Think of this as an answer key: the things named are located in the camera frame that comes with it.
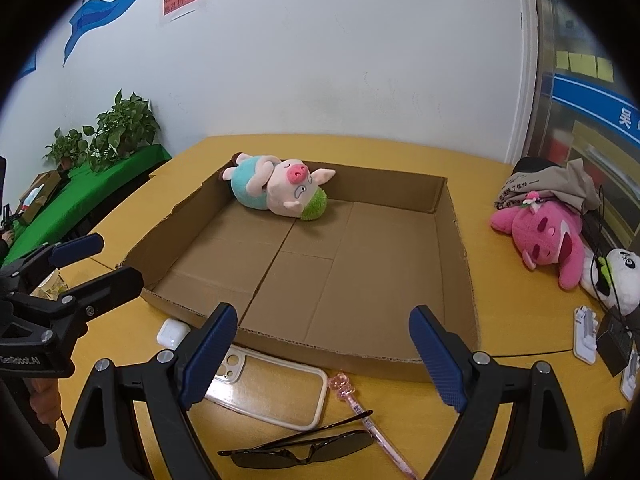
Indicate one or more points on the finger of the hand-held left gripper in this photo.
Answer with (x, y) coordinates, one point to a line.
(110, 287)
(80, 250)

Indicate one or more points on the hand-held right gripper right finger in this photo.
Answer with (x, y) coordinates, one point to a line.
(435, 355)

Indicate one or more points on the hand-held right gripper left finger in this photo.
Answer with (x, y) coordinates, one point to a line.
(210, 355)

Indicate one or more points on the white earbuds case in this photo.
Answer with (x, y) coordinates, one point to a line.
(170, 334)

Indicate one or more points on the clear white phone case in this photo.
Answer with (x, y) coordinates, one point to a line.
(280, 385)

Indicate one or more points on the pink pen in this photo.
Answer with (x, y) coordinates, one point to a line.
(345, 390)

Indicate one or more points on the shallow cardboard box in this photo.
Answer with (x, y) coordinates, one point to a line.
(350, 260)

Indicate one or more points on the black sunglasses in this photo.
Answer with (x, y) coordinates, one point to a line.
(340, 444)

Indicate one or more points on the pig plush toy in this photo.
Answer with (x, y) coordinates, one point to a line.
(280, 187)

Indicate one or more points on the person's left hand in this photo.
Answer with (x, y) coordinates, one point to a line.
(45, 400)

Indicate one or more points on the patterned paper cup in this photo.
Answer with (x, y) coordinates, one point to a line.
(51, 286)

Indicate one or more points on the green table cloth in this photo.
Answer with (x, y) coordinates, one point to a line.
(75, 200)

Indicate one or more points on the small brown cardboard boxes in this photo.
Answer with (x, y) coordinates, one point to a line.
(42, 192)

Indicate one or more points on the small potted green plant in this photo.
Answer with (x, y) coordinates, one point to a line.
(67, 147)

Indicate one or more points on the large potted green plant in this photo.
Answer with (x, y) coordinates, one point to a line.
(122, 127)

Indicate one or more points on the white plastic clip holder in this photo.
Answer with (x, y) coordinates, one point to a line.
(585, 335)

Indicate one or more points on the pink plush toy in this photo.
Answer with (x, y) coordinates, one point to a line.
(540, 235)

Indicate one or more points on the black flat object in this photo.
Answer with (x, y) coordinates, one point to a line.
(612, 435)

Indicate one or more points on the white phone stand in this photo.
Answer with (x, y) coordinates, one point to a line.
(631, 380)

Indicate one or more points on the panda plush toy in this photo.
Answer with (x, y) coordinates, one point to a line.
(622, 280)

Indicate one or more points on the beige cloth bag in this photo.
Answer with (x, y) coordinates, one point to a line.
(565, 180)

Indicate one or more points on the glass door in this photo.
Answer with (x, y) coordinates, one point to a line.
(565, 130)

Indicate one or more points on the blue door sign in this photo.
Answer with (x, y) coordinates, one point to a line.
(590, 100)

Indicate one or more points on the yellow sticky note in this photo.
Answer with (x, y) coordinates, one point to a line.
(563, 60)
(605, 69)
(583, 63)

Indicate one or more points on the blue wall decal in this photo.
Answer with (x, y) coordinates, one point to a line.
(100, 10)

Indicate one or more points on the red and white wall sign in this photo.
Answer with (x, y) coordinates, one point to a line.
(181, 0)

